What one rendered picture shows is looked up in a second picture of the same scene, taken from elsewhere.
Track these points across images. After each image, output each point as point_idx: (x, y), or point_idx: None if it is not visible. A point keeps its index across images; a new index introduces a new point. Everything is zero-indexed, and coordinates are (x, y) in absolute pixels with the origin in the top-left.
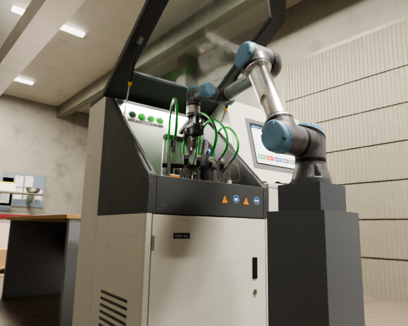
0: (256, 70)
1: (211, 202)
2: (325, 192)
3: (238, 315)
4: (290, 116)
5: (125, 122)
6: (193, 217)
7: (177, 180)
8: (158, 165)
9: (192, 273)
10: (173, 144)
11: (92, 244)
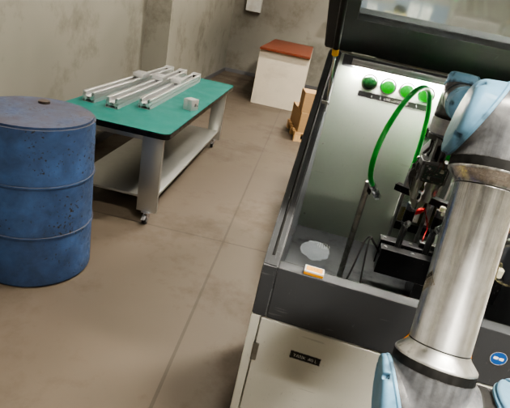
0: (459, 189)
1: (379, 331)
2: None
3: None
4: (444, 384)
5: (312, 126)
6: (333, 342)
7: (314, 282)
8: (399, 177)
9: (312, 405)
10: (372, 192)
11: None
